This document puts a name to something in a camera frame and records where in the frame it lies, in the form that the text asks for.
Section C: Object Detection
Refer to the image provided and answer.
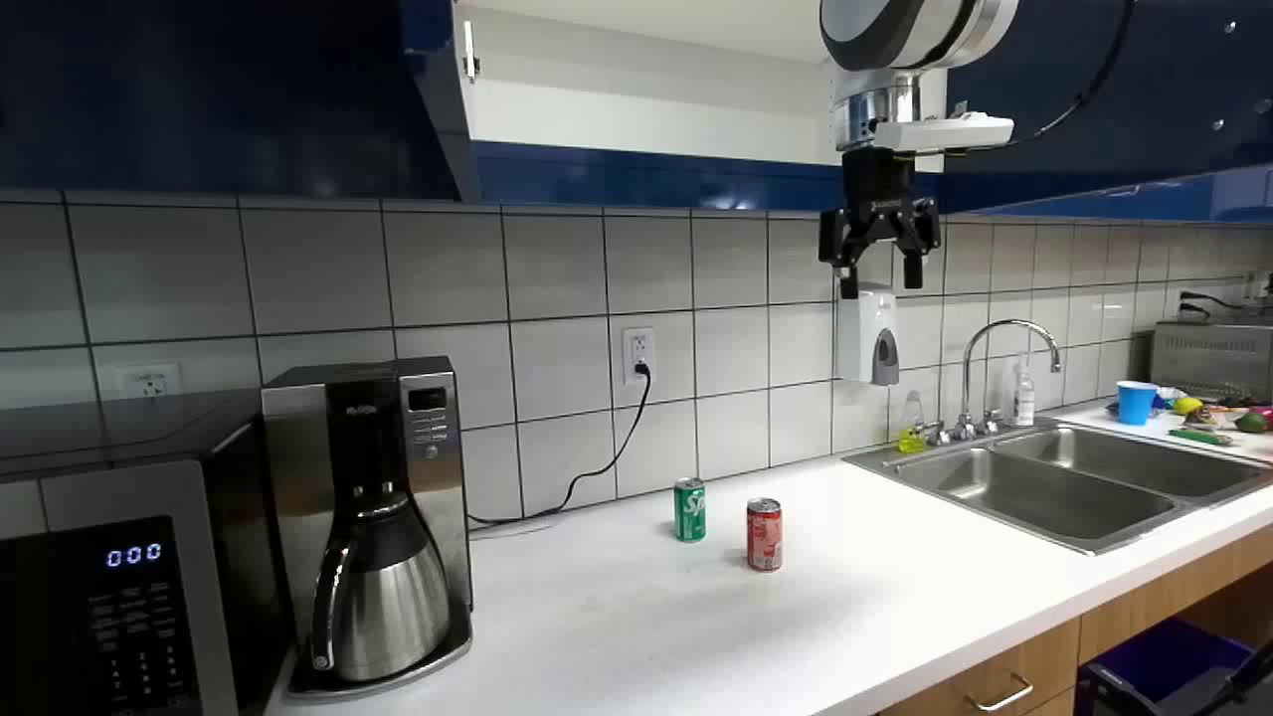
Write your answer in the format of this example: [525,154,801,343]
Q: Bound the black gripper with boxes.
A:
[817,146,948,302]

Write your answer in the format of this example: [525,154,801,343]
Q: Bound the red soda can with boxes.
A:
[744,493,788,578]

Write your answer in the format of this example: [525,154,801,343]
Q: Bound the blue right cabinet door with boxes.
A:
[942,0,1273,216]

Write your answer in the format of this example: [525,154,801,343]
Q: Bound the blue cabinet door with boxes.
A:
[394,0,480,201]
[942,0,1273,216]

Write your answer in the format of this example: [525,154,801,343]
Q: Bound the green soda can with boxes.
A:
[674,478,714,546]

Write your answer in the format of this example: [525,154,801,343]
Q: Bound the blue left cabinet door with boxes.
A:
[394,0,480,201]

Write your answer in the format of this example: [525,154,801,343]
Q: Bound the chrome gooseneck sink faucet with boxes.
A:
[928,315,1066,449]

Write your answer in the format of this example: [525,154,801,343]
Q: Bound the yellow dish soap bottle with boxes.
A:
[887,390,932,459]

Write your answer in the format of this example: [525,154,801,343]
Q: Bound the small white bottle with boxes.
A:
[1009,360,1043,431]

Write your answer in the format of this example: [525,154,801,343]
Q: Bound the blue plastic cup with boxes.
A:
[1111,379,1166,431]

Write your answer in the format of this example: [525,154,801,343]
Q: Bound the stainless steel double sink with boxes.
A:
[846,419,1273,555]

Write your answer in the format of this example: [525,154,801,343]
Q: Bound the steel countertop appliance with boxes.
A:
[1147,315,1273,404]

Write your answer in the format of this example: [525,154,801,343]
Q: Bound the white drying mat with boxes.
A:
[1060,394,1273,464]

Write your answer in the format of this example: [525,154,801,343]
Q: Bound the black steel coffee maker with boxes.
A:
[260,355,479,695]

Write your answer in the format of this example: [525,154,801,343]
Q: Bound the dark blue bin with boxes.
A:
[1076,611,1273,716]

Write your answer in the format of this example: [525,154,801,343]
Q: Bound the stainless steel coffee carafe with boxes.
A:
[308,493,458,687]

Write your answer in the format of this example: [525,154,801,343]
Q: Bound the black steel microwave oven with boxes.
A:
[0,394,289,716]

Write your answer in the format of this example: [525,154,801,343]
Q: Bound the white wall soap dispenser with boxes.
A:
[832,286,903,390]

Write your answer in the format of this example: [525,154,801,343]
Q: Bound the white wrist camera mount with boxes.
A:
[837,74,1020,179]

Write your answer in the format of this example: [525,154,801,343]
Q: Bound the white wall outlet with plug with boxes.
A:
[616,327,662,390]

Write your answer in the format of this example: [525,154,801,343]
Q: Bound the open white wall cabinet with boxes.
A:
[451,0,954,216]

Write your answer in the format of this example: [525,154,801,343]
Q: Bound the black power cable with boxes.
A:
[470,360,655,529]

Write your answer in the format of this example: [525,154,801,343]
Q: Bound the wooden drawer with handle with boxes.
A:
[881,622,1082,716]

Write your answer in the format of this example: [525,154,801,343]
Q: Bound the blue closed wall cabinet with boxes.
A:
[0,0,463,208]

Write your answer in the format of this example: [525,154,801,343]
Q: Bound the white empty wall outlet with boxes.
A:
[122,360,183,402]

